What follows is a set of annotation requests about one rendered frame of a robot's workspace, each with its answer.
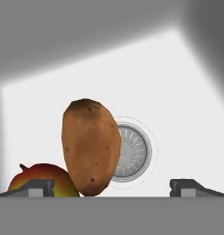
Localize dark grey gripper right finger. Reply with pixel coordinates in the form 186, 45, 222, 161
169, 178, 224, 198

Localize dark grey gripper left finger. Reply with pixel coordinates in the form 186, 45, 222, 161
0, 179, 55, 198

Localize round metal sink drain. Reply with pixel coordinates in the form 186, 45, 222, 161
109, 116, 159, 189

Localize white sink basin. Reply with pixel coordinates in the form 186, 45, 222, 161
0, 0, 224, 198

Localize red yellow mango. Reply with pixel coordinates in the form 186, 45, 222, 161
7, 162, 80, 198

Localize brown potato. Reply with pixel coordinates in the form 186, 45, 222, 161
61, 97, 122, 197

